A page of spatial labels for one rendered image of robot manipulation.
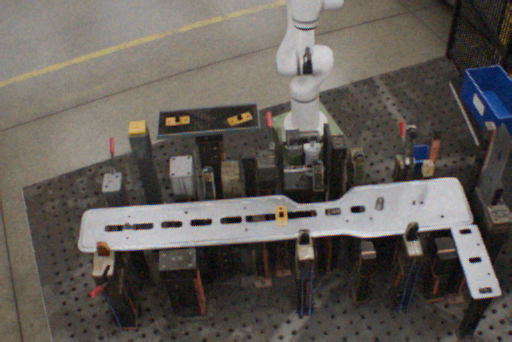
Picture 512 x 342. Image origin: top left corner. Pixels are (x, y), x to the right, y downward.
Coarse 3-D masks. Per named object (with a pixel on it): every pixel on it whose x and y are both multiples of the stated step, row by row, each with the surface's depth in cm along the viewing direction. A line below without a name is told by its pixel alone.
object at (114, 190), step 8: (104, 176) 217; (112, 176) 217; (120, 176) 217; (104, 184) 214; (112, 184) 214; (120, 184) 214; (104, 192) 212; (112, 192) 213; (120, 192) 214; (112, 200) 216; (120, 200) 216; (136, 224) 239
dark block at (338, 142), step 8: (336, 136) 218; (344, 136) 218; (336, 144) 215; (344, 144) 215; (336, 152) 215; (344, 152) 215; (336, 160) 218; (344, 160) 219; (336, 168) 222; (336, 176) 225; (336, 184) 228; (336, 192) 231; (328, 200) 242
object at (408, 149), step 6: (408, 126) 206; (414, 126) 206; (408, 132) 206; (414, 132) 204; (408, 138) 209; (414, 138) 204; (408, 144) 211; (414, 144) 209; (408, 150) 212; (402, 156) 215; (408, 156) 214
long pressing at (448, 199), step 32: (352, 192) 215; (384, 192) 215; (416, 192) 214; (448, 192) 213; (96, 224) 209; (160, 224) 209; (224, 224) 208; (256, 224) 207; (288, 224) 207; (320, 224) 206; (352, 224) 205; (384, 224) 205; (448, 224) 203
